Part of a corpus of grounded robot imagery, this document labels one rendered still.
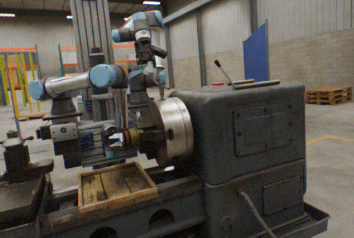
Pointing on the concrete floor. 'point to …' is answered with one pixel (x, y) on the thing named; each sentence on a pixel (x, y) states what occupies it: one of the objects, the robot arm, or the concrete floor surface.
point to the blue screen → (257, 55)
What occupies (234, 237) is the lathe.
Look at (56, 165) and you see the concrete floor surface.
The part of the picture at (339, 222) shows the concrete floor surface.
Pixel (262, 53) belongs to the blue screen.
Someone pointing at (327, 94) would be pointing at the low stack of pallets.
